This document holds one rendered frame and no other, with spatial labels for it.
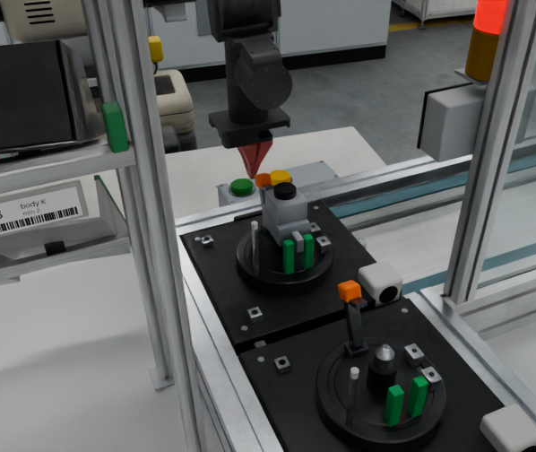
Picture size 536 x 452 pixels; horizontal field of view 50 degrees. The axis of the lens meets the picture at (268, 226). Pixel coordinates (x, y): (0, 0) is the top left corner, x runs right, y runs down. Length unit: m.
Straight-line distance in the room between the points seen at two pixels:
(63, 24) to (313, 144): 0.60
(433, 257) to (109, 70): 0.59
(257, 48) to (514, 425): 0.50
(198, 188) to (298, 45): 2.89
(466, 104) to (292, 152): 0.71
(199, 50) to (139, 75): 3.47
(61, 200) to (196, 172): 0.85
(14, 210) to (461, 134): 0.47
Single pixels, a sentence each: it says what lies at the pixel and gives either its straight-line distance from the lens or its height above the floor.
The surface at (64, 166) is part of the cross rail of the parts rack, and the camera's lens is 0.42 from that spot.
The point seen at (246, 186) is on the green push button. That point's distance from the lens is 0.99.
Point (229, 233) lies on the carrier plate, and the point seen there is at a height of 0.97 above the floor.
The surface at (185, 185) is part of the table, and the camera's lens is 1.22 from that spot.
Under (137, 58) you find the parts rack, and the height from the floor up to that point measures 1.37.
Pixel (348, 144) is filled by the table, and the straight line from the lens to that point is 1.36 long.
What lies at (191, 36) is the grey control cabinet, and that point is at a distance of 3.83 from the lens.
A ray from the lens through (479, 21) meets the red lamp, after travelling 0.66.
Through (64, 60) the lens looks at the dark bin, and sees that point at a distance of 0.46.
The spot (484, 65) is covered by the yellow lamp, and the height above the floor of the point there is 1.28.
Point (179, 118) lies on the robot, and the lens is 1.76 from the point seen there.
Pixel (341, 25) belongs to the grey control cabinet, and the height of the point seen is 0.28.
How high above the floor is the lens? 1.51
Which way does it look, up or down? 37 degrees down
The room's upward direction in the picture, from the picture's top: 1 degrees counter-clockwise
